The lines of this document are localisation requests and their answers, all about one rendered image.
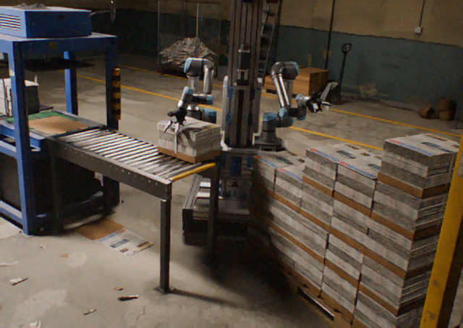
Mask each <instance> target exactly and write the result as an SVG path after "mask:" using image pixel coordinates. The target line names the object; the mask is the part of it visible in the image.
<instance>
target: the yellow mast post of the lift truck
mask: <svg viewBox="0 0 463 328"><path fill-rule="evenodd" d="M462 269H463V131H462V139H461V142H460V146H459V153H458V156H457V160H456V162H455V166H454V172H453V177H452V180H451V186H450V190H449V197H448V200H447V204H446V210H445V214H444V218H443V224H442V228H441V234H440V238H439V241H438V247H437V251H436V254H435V258H434V262H433V268H432V272H431V276H430V282H429V285H428V292H427V295H426V300H425V306H424V309H423V313H422V319H421V324H420V328H448V327H449V321H450V318H451V312H452V309H453V306H454V299H455V296H456V291H457V288H458V284H459V278H460V277H461V274H462Z"/></svg>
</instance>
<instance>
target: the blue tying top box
mask: <svg viewBox="0 0 463 328"><path fill-rule="evenodd" d="M46 8H47V9H52V10H22V9H18V8H13V7H0V33H3V34H7V35H13V36H19V37H23V38H49V37H68V36H88V35H92V16H91V17H88V15H90V14H91V13H92V12H91V11H85V10H78V9H66V7H60V8H59V7H46Z"/></svg>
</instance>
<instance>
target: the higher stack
mask: <svg viewBox="0 0 463 328"><path fill-rule="evenodd" d="M407 137H408V138H407ZM459 146H460V143H459V142H456V141H453V140H449V139H446V138H442V137H439V136H436V135H430V134H425V135H416V136H412V137H409V136H406V137H405V138H393V139H388V140H384V143H383V153H382V157H383V158H382V159H381V169H380V171H379V172H380V173H382V174H384V175H387V176H389V177H392V178H394V179H396V180H399V181H401V182H404V183H406V184H408V185H411V186H414V187H416V188H419V189H421V190H426V189H430V188H436V187H439V186H442V185H446V186H447V185H448V184H451V180H452V177H453V172H454V166H455V162H456V160H457V156H458V153H459ZM448 197H449V191H448V192H445V193H442V194H439V195H433V196H430V197H427V198H418V197H416V196H414V195H412V194H409V193H407V192H406V191H404V190H401V189H399V188H396V187H394V186H393V185H389V184H387V183H385V182H382V181H380V180H379V181H377V186H376V190H375V198H374V201H375V203H374V209H373V211H374V212H375V213H376V214H378V215H380V216H382V217H383V218H385V219H387V220H389V221H392V222H394V223H396V224H397V225H399V226H401V227H403V228H405V229H407V230H409V231H411V232H413V233H414V234H415V232H419V231H421V230H426V229H428V228H431V227H435V226H437V228H438V226H439V225H440V224H443V218H444V214H445V210H446V204H447V200H448ZM369 227H370V229H369V230H368V231H369V232H368V237H367V240H366V249H368V250H369V251H372V252H374V253H375V255H377V256H379V257H381V258H382V259H384V260H386V261H387V262H389V263H390V264H393V265H394V266H396V267H398V268H399V269H401V270H402V271H404V272H409V271H411V270H413V269H417V268H420V267H421V266H424V265H428V266H429V264H430V263H433V262H434V258H435V254H436V251H437V247H438V241H439V238H440V234H441V232H436V233H433V234H430V235H429V236H426V237H422V238H419V239H416V240H410V239H408V238H406V237H405V236H403V235H400V233H398V232H396V231H395V230H393V229H391V228H388V227H386V226H385V225H383V224H381V223H379V222H377V221H375V220H374V219H371V220H370V226H369ZM431 272H432V269H430V270H427V271H425V272H422V273H420V274H417V275H415V276H412V277H410V278H408V279H402V278H401V277H399V275H397V274H395V273H393V272H391V271H389V270H388V269H387V268H385V267H383V266H381V265H380V264H378V263H377V262H375V261H374V260H372V259H371V258H368V257H367V256H364V259H363V265H362V271H361V273H362V277H361V282H360V284H362V285H363V286H365V287H366V288H367V289H369V290H370V291H373V292H374V293H375V294H376V295H378V297H380V298H381V299H383V300H384V301H385V302H387V303H389V304H390V305H391V306H393V307H395V308H397V309H398V310H399V309H400V308H403V307H406V306H409V305H411V304H413V303H416V302H418V301H420V302H422V300H423V298H426V295H427V292H428V285H429V282H430V276H431ZM424 306H425V305H423V306H421V307H418V308H414V309H412V310H411V311H408V312H406V313H403V314H400V315H398V316H396V315H395V314H393V313H391V312H390V311H389V310H387V309H386V308H384V307H383V306H382V305H380V304H379V303H377V302H376V301H374V300H373V299H371V298H369V297H368V296H367V295H366V294H364V292H362V291H361V290H360V291H358V302H357V306H356V307H355V311H354V312H355V314H354V315H355V318H356V319H358V320H359V321H361V322H362V323H363V324H364V325H365V326H366V327H368V328H420V324H421V319H422V313H423V309H424Z"/></svg>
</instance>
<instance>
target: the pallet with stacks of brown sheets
mask: <svg viewBox="0 0 463 328"><path fill-rule="evenodd" d="M298 67H299V70H300V72H299V75H298V76H297V77H296V80H295V81H294V83H293V91H292V94H294V95H299V94H302V95H305V96H308V97H311V94H312V91H314V90H318V97H317V98H320V97H321V95H322V94H323V91H324V90H325V88H326V86H327V85H328V77H329V74H330V70H323V69H318V68H313V67H306V68H305V67H303V66H299V65H298ZM273 90H276V89H275V85H274V83H273V81H272V79H271V76H265V81H264V85H263V86H262V93H261V94H264V95H269V96H275V97H278V96H277V95H275V94H271V93H268V92H269V91H273Z"/></svg>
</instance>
